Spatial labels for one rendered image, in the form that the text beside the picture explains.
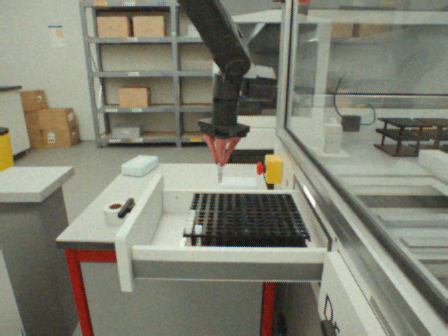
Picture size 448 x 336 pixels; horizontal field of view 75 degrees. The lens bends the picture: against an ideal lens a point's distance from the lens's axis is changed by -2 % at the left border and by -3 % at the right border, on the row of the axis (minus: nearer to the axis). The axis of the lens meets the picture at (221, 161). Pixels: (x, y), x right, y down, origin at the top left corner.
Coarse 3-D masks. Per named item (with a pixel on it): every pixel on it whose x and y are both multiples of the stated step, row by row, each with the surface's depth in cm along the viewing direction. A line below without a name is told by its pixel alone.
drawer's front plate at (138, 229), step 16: (160, 176) 71; (144, 192) 62; (160, 192) 70; (144, 208) 57; (160, 208) 70; (128, 224) 50; (144, 224) 57; (128, 240) 48; (144, 240) 57; (128, 256) 48; (128, 272) 48; (128, 288) 49
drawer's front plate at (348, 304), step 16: (336, 256) 41; (336, 272) 38; (320, 288) 45; (336, 288) 38; (352, 288) 35; (320, 304) 45; (336, 304) 38; (352, 304) 33; (368, 304) 33; (336, 320) 38; (352, 320) 33; (368, 320) 31
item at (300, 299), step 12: (276, 288) 104; (288, 288) 84; (300, 288) 70; (312, 288) 60; (276, 300) 104; (288, 300) 83; (300, 300) 70; (312, 300) 60; (276, 312) 104; (288, 312) 83; (300, 312) 69; (312, 312) 60; (276, 324) 103; (288, 324) 83; (300, 324) 69; (312, 324) 59
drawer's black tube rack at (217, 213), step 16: (208, 208) 61; (224, 208) 61; (240, 208) 61; (256, 208) 61; (272, 208) 61; (288, 208) 61; (208, 224) 56; (224, 224) 55; (240, 224) 56; (256, 224) 55; (272, 224) 56; (288, 224) 55; (304, 224) 55; (192, 240) 54; (208, 240) 55; (224, 240) 55; (240, 240) 55; (256, 240) 55; (272, 240) 55; (288, 240) 55; (304, 240) 55
